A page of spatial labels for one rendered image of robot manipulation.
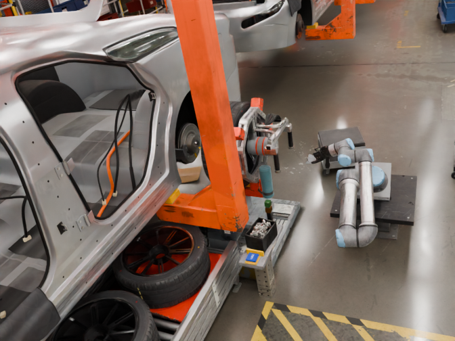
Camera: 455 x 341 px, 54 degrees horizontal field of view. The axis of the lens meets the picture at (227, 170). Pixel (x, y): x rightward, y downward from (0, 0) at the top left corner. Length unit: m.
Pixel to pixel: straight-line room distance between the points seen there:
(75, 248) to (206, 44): 1.30
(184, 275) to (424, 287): 1.65
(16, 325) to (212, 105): 1.50
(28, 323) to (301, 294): 1.83
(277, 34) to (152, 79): 2.99
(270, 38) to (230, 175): 3.15
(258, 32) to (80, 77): 2.17
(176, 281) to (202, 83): 1.25
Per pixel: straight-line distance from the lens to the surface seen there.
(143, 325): 2.74
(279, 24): 5.73
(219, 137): 2.71
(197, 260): 3.01
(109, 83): 5.10
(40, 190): 2.35
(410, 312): 3.30
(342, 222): 3.10
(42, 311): 2.48
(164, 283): 2.94
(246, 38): 5.70
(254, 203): 3.83
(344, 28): 6.68
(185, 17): 2.50
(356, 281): 3.45
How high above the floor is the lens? 2.49
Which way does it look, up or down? 31 degrees down
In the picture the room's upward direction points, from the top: 11 degrees counter-clockwise
